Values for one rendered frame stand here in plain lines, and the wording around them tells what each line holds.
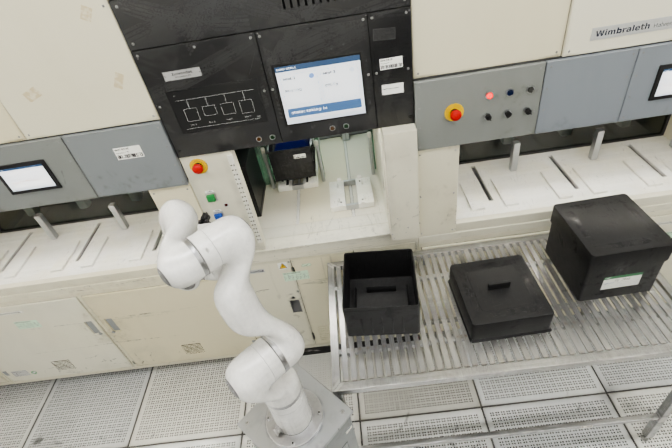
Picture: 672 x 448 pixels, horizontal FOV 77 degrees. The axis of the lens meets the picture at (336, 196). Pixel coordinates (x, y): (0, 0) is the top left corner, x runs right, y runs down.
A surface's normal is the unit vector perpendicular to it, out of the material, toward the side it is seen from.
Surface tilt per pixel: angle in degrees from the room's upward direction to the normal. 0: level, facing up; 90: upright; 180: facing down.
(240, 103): 90
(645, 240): 0
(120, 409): 0
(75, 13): 90
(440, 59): 90
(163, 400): 0
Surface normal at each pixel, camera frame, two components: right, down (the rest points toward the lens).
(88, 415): -0.15, -0.77
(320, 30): 0.05, 0.61
